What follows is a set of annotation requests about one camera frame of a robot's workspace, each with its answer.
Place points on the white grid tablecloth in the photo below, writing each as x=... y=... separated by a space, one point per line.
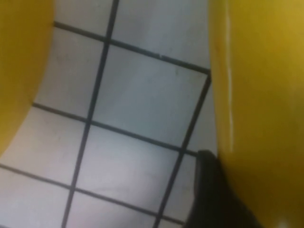
x=142 y=107

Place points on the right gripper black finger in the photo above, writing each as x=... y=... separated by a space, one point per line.
x=211 y=202

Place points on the yellow banana with green end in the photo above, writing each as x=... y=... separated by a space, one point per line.
x=21 y=71

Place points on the plain yellow banana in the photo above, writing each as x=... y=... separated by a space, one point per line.
x=266 y=107

